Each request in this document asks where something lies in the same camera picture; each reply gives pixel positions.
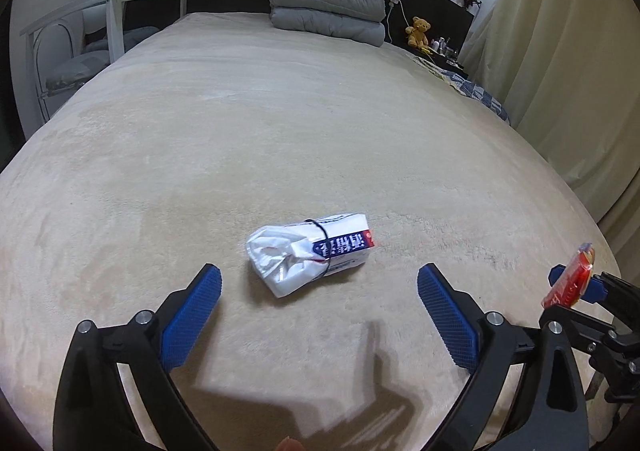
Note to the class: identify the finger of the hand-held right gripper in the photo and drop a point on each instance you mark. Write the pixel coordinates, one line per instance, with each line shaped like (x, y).
(556, 276)
(617, 293)

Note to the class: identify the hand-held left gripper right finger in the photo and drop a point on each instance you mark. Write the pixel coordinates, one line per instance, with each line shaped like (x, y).
(447, 321)

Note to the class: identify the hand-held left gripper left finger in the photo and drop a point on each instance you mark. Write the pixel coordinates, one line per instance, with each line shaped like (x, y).
(192, 313)

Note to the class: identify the red snack packet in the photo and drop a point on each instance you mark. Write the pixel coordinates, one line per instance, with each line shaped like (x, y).
(570, 281)

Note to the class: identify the white plastic packet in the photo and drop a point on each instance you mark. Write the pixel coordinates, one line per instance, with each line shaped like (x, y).
(300, 261)

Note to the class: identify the blue patterned cloth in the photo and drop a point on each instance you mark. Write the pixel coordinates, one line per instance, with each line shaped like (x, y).
(475, 91)

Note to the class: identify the cream curtain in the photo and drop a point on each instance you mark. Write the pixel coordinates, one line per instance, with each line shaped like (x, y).
(565, 56)

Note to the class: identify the small bottles on nightstand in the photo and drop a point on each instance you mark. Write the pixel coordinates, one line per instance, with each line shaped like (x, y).
(445, 48)

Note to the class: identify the grey seat cushions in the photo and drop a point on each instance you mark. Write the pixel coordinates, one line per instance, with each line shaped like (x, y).
(75, 68)

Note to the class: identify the brown teddy bear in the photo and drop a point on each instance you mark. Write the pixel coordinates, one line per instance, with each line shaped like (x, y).
(419, 33)

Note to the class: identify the folded grey quilt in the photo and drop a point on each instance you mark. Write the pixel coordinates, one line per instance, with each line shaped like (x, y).
(325, 13)

